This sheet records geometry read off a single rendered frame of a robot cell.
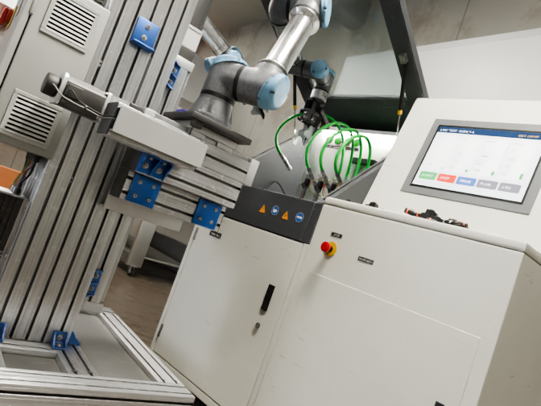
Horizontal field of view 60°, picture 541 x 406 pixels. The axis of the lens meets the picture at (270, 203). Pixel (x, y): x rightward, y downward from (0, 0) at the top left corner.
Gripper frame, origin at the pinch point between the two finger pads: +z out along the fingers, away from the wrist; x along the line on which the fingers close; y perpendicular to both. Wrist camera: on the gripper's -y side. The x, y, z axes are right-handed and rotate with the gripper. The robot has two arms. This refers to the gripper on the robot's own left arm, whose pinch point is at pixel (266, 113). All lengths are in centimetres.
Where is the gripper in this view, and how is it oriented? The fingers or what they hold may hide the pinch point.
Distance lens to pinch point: 223.8
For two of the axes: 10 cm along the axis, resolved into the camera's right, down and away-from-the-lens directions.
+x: 2.4, -2.3, -9.4
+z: 4.3, 9.0, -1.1
